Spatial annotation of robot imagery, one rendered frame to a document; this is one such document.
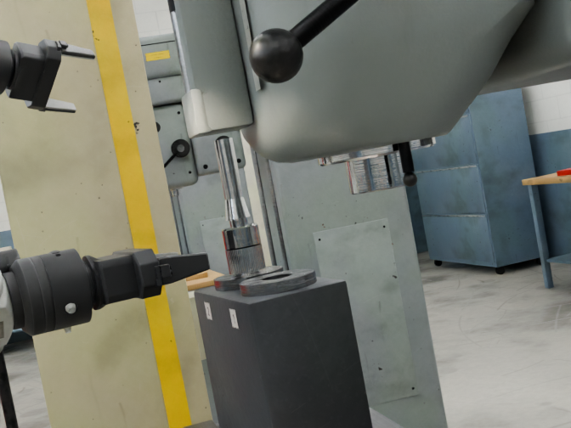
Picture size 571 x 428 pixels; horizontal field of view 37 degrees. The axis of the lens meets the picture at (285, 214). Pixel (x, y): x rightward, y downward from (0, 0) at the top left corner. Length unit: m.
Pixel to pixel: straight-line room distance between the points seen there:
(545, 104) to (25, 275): 7.30
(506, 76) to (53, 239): 1.77
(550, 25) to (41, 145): 1.84
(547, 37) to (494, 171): 7.32
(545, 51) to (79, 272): 0.58
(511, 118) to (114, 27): 6.02
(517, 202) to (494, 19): 7.47
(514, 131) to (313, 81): 7.53
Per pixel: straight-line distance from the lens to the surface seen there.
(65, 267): 0.98
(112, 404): 2.36
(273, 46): 0.46
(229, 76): 0.57
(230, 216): 1.07
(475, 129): 7.85
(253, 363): 0.95
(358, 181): 0.60
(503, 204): 7.95
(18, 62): 1.44
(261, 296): 0.95
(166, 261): 0.98
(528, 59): 0.62
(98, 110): 2.31
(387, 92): 0.54
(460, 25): 0.55
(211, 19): 0.58
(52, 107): 1.50
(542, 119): 8.13
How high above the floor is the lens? 1.31
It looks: 3 degrees down
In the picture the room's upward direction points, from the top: 10 degrees counter-clockwise
